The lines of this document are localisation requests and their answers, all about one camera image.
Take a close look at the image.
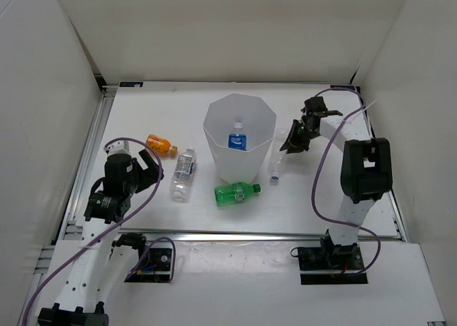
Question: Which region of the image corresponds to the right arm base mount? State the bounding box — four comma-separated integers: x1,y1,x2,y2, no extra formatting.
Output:
290,246,368,285

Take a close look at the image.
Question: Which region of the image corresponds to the blue label Pocari bottle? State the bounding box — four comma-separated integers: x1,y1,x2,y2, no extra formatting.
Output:
228,119,247,151

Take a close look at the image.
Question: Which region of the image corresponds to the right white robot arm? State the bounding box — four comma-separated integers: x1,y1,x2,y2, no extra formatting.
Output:
280,96,393,269

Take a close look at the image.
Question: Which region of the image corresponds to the clear plastic bottle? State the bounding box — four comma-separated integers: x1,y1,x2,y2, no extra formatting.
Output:
268,128,289,185

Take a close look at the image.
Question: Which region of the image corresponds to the left aluminium frame rail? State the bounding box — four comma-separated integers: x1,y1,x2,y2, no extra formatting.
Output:
31,84,126,292

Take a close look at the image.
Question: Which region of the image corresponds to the orange plastic bottle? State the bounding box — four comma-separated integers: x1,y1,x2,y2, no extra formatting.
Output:
146,134,178,158

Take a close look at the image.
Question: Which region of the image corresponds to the white octagonal plastic bin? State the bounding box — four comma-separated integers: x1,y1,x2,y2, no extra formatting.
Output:
203,93,276,183

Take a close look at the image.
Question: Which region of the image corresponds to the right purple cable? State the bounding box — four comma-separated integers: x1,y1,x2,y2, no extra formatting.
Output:
310,86,382,277

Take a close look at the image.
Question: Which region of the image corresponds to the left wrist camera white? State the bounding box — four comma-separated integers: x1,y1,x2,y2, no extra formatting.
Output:
104,141,131,156

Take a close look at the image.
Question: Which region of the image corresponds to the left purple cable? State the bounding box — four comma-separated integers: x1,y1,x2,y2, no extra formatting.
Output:
21,137,176,326

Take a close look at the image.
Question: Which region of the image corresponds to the green plastic bottle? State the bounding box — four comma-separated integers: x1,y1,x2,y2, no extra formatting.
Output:
214,182,261,206

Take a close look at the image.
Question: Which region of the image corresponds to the aluminium front rail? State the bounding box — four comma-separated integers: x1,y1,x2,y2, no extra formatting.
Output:
106,228,393,243

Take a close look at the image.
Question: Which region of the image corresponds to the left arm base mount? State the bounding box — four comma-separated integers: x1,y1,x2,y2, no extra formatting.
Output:
124,237,176,283

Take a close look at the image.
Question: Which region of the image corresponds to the clear bottle white label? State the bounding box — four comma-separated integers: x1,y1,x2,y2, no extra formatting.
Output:
169,148,196,203

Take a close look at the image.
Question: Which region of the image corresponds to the purple cable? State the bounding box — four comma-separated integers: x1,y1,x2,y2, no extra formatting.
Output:
21,137,176,326
310,86,382,277

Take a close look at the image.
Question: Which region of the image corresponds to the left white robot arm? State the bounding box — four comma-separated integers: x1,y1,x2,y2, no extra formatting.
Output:
37,146,164,325

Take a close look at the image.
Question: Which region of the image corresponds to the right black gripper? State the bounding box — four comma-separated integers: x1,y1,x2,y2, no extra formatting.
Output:
282,120,318,155

